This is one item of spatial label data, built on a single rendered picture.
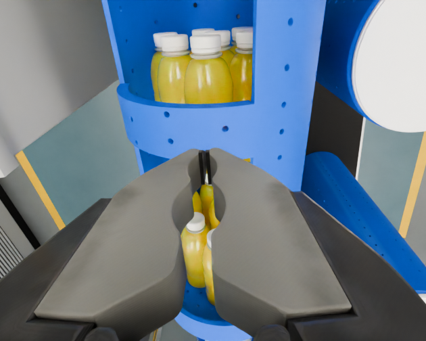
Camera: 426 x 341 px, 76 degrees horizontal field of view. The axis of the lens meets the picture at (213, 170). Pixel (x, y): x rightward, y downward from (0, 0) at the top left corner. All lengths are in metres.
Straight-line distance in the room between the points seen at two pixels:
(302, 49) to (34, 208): 2.18
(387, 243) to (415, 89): 0.64
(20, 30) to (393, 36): 0.67
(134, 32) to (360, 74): 0.37
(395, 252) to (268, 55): 0.90
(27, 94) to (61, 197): 1.57
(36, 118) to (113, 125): 1.11
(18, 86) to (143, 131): 0.34
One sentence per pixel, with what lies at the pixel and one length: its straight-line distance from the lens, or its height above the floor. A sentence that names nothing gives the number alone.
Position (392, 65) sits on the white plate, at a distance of 0.56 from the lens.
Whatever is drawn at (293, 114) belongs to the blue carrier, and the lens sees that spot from 0.35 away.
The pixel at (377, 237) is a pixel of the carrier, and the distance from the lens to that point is 1.13.
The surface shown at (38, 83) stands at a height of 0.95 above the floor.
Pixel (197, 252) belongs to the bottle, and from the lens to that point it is 0.58.
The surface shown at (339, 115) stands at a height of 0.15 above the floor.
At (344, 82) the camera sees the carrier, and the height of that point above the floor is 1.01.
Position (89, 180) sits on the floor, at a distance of 2.00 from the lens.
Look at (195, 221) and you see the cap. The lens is 0.55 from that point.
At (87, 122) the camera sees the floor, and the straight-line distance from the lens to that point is 1.79.
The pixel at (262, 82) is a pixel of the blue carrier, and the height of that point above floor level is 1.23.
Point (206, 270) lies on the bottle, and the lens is 0.56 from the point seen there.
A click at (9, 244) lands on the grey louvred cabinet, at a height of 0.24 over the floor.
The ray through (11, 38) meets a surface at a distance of 0.67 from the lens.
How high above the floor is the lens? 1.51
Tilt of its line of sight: 59 degrees down
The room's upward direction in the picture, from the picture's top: 178 degrees counter-clockwise
